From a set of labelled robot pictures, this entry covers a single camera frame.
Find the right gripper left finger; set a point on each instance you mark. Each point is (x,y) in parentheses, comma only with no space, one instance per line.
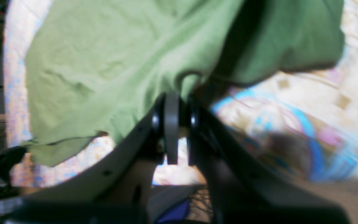
(116,189)

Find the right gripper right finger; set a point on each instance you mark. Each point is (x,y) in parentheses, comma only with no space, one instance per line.
(241,189)

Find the green t-shirt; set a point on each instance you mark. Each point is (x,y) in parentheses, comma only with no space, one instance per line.
(98,65)

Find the patterned tile tablecloth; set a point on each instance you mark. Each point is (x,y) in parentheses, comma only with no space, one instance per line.
(303,124)

